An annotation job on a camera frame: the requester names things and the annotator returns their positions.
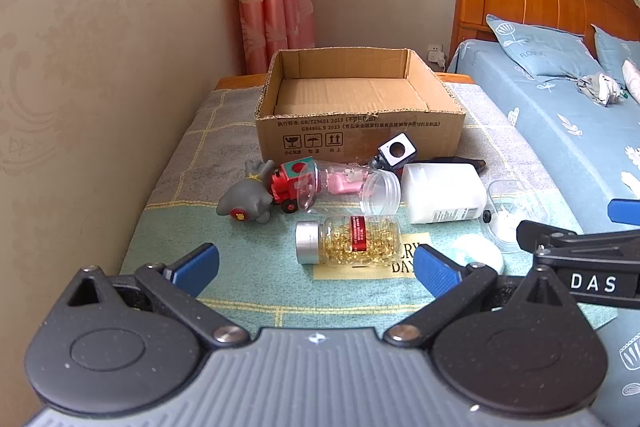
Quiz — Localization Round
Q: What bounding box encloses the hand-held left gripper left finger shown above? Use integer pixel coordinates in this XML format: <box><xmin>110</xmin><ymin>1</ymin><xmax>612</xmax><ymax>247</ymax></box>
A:
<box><xmin>64</xmin><ymin>243</ymin><xmax>251</xmax><ymax>350</ymax></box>

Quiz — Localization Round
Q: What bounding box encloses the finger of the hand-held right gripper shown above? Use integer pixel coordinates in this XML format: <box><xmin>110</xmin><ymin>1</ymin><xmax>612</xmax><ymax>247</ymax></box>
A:
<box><xmin>607</xmin><ymin>198</ymin><xmax>640</xmax><ymax>224</ymax></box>
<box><xmin>516</xmin><ymin>219</ymin><xmax>640</xmax><ymax>258</ymax></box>

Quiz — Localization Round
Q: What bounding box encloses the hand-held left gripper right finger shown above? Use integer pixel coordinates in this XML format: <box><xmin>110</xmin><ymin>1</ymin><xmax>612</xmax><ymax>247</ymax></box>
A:
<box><xmin>383</xmin><ymin>244</ymin><xmax>577</xmax><ymax>351</ymax></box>

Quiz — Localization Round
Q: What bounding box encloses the white round lid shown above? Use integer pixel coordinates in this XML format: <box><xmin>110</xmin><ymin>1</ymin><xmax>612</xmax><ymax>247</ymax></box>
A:
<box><xmin>447</xmin><ymin>234</ymin><xmax>505</xmax><ymax>276</ymax></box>

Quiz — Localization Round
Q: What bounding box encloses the clear plastic container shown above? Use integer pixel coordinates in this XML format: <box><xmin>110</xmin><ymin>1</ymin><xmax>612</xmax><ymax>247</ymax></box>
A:
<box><xmin>486</xmin><ymin>179</ymin><xmax>550</xmax><ymax>254</ymax></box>

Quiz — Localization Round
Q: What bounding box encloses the white plastic bottle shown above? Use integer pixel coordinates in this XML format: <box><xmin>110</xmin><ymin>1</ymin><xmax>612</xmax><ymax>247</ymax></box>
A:
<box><xmin>401</xmin><ymin>163</ymin><xmax>494</xmax><ymax>226</ymax></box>

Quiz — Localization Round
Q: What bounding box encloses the grey elephant toy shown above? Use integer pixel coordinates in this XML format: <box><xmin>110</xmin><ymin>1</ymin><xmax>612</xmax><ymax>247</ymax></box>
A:
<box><xmin>216</xmin><ymin>158</ymin><xmax>275</xmax><ymax>225</ymax></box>

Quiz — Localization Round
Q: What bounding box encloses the capsule bottle with silver cap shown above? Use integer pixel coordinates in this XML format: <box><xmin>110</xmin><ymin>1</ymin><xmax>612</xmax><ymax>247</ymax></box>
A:
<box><xmin>295</xmin><ymin>215</ymin><xmax>404</xmax><ymax>266</ymax></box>

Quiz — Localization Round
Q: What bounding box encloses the clear plastic jar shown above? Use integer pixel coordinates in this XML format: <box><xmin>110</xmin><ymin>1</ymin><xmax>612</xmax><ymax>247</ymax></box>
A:
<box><xmin>297</xmin><ymin>164</ymin><xmax>403</xmax><ymax>217</ymax></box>

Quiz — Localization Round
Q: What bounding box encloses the red toy train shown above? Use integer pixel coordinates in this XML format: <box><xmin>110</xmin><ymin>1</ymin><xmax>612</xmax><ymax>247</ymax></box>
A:
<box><xmin>270</xmin><ymin>158</ymin><xmax>319</xmax><ymax>214</ymax></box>

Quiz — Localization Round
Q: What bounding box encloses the pink keychain jar toy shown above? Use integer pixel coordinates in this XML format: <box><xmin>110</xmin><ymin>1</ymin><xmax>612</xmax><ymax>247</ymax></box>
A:
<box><xmin>325</xmin><ymin>167</ymin><xmax>364</xmax><ymax>196</ymax></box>

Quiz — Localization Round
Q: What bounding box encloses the brown cardboard box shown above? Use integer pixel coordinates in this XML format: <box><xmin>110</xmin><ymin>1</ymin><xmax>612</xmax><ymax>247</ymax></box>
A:
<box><xmin>255</xmin><ymin>48</ymin><xmax>467</xmax><ymax>162</ymax></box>

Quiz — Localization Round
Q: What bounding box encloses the black flat teardrop tag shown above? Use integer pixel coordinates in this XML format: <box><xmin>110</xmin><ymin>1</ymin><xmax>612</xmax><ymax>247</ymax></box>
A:
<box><xmin>430</xmin><ymin>157</ymin><xmax>487</xmax><ymax>176</ymax></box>

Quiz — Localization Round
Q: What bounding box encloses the blue flower print bedsheet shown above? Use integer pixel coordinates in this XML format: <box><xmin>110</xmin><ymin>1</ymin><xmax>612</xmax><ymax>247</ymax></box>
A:
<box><xmin>445</xmin><ymin>38</ymin><xmax>640</xmax><ymax>427</ymax></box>

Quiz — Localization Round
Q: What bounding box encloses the black cube toy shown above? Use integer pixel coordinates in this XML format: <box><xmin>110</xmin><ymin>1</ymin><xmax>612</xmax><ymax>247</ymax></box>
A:
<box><xmin>369</xmin><ymin>133</ymin><xmax>419</xmax><ymax>174</ymax></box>

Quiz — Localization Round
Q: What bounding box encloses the grey white crumpled cloth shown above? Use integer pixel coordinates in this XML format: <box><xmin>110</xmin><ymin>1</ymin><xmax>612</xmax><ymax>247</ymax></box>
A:
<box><xmin>575</xmin><ymin>72</ymin><xmax>629</xmax><ymax>108</ymax></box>

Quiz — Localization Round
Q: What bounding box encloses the pink fuzzy blanket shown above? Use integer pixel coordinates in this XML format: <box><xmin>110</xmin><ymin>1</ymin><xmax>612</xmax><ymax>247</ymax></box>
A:
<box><xmin>621</xmin><ymin>59</ymin><xmax>640</xmax><ymax>104</ymax></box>

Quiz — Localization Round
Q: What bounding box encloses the grey green checked blanket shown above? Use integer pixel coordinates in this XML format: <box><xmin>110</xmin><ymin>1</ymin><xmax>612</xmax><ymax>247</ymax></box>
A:
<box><xmin>119</xmin><ymin>82</ymin><xmax>621</xmax><ymax>334</ymax></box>

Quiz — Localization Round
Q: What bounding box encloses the small blue pillow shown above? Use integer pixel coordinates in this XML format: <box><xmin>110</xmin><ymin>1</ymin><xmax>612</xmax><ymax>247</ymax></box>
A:
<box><xmin>591</xmin><ymin>24</ymin><xmax>640</xmax><ymax>88</ymax></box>

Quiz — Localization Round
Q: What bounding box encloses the large blue pillow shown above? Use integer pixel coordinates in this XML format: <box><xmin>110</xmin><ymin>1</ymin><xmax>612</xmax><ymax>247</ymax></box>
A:
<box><xmin>486</xmin><ymin>13</ymin><xmax>604</xmax><ymax>80</ymax></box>

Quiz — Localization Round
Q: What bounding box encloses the white wall socket with plug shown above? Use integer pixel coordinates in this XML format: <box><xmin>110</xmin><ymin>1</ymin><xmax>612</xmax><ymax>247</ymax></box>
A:
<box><xmin>425</xmin><ymin>43</ymin><xmax>449</xmax><ymax>68</ymax></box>

